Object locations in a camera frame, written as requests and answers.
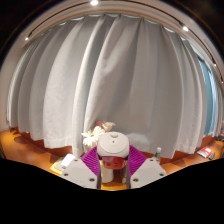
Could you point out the red and white packet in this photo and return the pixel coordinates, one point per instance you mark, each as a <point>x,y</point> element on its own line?
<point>204,152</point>

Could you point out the thin yellow book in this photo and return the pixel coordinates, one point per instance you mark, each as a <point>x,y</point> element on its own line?
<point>57,165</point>

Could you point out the white and red charger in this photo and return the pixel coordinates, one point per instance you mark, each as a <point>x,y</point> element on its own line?
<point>113,146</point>

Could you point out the white flower bouquet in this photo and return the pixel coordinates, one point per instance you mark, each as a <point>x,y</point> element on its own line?
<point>91,135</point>

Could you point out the recessed ceiling lights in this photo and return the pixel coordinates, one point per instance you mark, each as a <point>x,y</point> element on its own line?
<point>94,2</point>

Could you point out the glass window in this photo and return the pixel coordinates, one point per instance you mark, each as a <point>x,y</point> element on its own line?
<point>208,96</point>

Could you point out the white curtain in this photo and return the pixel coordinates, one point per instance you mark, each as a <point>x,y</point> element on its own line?
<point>116,76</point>

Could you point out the white ceramic vase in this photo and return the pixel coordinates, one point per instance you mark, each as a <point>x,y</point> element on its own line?
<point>106,175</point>

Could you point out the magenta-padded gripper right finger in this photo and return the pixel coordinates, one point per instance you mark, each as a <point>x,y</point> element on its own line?
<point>146,171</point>

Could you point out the clear bottle with green cap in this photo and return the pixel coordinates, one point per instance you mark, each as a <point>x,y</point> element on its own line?
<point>157,154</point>

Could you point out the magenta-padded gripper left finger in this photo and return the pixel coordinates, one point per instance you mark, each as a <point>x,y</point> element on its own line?
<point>80,171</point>

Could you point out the small dark flat object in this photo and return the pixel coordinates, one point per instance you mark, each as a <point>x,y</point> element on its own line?
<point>212,156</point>

